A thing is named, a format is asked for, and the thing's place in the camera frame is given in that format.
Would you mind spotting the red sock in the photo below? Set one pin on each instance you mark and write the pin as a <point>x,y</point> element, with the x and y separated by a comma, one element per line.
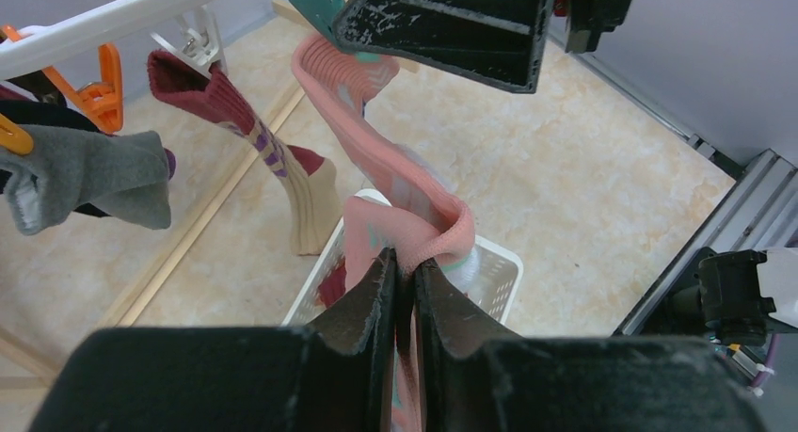
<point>332,286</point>

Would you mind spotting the wooden drying rack frame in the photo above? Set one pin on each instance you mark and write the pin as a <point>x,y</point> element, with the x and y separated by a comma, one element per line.
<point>227,257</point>

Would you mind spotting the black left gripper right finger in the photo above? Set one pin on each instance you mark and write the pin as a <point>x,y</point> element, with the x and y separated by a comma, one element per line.
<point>478,375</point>

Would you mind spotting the white oval clip hanger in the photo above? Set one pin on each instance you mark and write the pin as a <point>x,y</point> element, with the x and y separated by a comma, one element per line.
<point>44,46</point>

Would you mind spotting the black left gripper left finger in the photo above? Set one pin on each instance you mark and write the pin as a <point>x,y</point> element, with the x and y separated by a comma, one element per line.
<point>332,374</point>

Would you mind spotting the pink sock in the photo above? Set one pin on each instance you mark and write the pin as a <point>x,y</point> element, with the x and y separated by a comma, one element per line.
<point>422,220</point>

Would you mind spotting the small orange clothes clip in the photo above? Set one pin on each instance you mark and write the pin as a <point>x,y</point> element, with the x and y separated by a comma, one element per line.
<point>100,101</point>

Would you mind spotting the black sock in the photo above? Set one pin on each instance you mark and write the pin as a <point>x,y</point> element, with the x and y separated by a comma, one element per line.
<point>27,112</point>

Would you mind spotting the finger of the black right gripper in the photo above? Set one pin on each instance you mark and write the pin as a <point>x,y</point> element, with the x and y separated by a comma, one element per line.
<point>588,20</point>
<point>498,43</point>

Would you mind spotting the striped beige maroon sock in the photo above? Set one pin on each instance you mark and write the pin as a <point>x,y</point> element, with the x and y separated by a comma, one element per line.
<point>307,177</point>

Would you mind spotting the white plastic basket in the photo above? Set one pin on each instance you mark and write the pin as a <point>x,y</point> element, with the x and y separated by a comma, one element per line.
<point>493,289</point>

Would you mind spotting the grey sock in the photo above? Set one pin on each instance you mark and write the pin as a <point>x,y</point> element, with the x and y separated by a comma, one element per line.
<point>126,177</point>

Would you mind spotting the teal side clothes clip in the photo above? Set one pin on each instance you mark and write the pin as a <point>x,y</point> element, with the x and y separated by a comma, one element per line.
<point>320,14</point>

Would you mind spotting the white clothes clip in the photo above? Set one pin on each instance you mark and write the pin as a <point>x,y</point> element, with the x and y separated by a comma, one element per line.
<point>202,49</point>

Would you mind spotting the maroon purple sock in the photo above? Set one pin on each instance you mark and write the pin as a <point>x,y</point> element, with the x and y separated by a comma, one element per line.
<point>171,162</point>

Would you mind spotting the aluminium front rail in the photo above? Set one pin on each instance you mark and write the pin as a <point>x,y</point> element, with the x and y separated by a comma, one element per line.
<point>759,211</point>

